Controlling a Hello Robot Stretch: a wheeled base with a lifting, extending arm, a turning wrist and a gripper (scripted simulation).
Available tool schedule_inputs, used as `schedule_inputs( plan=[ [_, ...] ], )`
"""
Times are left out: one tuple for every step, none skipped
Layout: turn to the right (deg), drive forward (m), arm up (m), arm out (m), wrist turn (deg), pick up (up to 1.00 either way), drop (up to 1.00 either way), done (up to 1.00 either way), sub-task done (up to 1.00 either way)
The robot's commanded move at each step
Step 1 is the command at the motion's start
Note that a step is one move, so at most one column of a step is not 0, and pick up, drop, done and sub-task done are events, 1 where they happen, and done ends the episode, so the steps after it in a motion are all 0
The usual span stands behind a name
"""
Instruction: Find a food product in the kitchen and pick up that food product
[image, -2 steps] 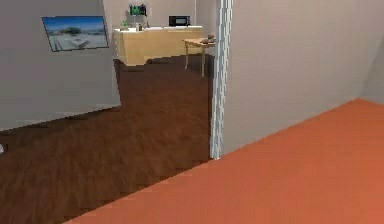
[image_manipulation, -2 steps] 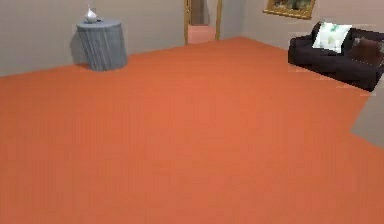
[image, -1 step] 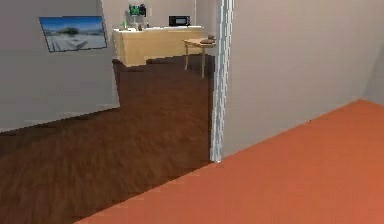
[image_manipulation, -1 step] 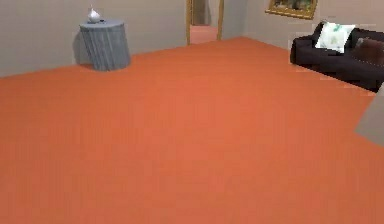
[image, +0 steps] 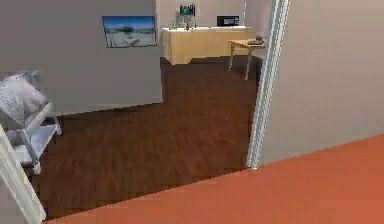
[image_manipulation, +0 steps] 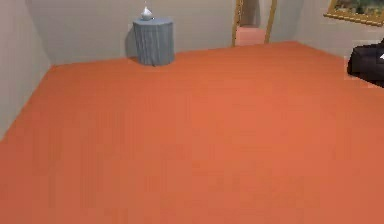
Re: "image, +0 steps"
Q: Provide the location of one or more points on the light wood kitchen counter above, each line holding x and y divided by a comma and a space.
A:
200, 46

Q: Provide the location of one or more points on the small dark bottle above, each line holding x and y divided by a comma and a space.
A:
187, 26

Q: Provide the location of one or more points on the light wood table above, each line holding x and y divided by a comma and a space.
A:
248, 44

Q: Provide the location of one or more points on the small green cup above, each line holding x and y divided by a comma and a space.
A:
173, 24

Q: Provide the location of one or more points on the dark dish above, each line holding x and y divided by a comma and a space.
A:
256, 41

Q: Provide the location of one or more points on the black microwave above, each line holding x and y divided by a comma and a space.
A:
227, 20

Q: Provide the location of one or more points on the green bottle rack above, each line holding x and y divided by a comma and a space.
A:
187, 10

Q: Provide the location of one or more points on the white rolling cart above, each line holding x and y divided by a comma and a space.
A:
26, 113

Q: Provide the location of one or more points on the blue framed wall picture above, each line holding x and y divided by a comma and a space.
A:
129, 31

